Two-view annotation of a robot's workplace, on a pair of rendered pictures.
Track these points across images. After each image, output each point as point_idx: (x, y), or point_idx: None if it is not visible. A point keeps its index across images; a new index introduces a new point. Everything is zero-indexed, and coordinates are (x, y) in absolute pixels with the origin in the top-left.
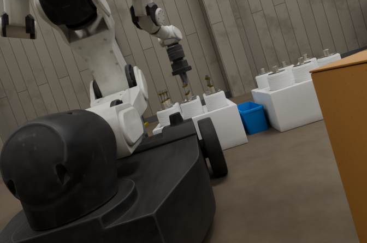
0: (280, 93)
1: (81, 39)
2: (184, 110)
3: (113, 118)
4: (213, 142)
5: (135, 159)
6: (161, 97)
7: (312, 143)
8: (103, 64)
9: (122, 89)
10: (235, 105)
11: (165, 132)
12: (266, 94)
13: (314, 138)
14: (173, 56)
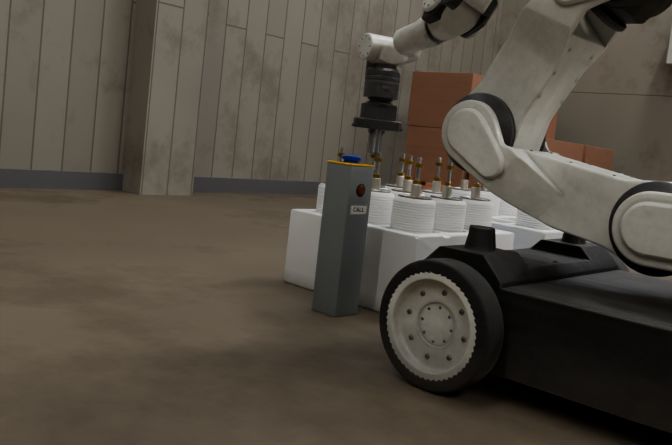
0: (552, 236)
1: (582, 38)
2: (448, 214)
3: None
4: None
5: (618, 285)
6: (419, 172)
7: None
8: (555, 93)
9: (533, 148)
10: (513, 234)
11: (587, 252)
12: (526, 231)
13: None
14: (390, 91)
